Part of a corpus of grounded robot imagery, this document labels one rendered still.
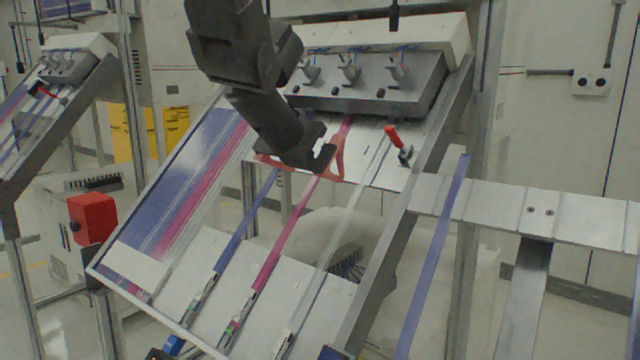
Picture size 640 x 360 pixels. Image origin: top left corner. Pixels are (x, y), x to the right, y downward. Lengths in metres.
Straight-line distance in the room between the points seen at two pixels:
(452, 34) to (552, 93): 1.53
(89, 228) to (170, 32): 1.00
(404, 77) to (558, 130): 1.60
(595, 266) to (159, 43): 2.35
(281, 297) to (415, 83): 0.46
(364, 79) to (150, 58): 1.30
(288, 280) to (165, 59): 1.48
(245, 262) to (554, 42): 1.90
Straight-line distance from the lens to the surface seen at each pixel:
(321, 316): 0.69
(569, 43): 2.33
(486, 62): 0.90
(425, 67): 0.83
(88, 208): 1.44
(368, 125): 0.86
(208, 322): 0.81
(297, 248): 1.33
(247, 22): 0.43
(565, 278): 2.56
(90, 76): 1.89
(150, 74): 2.00
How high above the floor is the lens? 1.19
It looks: 16 degrees down
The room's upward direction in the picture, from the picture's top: straight up
